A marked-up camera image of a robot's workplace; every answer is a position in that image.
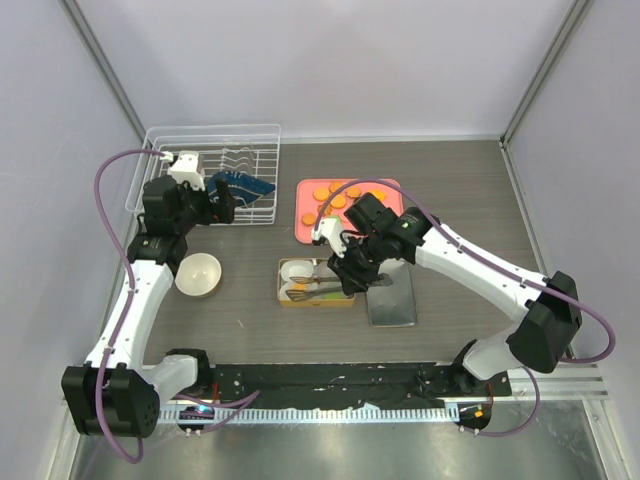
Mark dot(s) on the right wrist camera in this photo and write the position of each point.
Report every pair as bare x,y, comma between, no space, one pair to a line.
329,230

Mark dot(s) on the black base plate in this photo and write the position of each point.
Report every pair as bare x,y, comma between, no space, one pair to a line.
333,386

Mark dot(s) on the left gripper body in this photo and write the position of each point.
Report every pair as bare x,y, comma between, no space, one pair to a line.
197,209

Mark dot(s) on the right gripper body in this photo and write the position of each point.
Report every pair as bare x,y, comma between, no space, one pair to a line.
360,264

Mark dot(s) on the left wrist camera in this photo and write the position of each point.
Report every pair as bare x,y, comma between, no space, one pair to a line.
186,166

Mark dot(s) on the orange scalloped cookie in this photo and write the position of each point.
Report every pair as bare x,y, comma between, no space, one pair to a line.
379,195

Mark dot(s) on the orange round cookie left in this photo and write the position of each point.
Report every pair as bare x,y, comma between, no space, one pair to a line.
308,219

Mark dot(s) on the white bowl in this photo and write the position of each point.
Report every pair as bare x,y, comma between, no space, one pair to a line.
198,275

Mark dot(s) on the orange swirl cookie left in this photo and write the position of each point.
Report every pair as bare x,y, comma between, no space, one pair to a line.
324,210

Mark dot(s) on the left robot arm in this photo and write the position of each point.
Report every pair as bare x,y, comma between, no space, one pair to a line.
111,390

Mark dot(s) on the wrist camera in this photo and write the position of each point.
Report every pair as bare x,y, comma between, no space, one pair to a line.
329,230
186,166

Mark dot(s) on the orange cookie upper left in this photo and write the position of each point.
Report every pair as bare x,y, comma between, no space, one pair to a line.
321,194

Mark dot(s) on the blue patterned plate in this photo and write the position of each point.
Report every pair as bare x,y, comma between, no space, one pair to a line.
245,188

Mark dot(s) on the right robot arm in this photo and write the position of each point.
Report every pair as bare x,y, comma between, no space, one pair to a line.
541,308

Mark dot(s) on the pink tray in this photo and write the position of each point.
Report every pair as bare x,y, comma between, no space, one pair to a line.
305,203

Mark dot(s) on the orange round cookie middle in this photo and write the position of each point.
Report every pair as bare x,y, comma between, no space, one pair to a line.
338,202

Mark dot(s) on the white wire dish rack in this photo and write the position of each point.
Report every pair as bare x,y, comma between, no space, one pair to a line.
250,148

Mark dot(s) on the silver tin lid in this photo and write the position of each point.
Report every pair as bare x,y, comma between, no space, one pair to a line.
393,306

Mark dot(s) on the gold cookie tin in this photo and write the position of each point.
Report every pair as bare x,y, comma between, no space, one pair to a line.
307,267

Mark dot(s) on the orange round cookie top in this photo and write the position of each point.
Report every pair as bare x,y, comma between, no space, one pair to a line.
335,186

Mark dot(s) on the metal tongs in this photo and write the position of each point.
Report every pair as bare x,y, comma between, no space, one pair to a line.
300,296

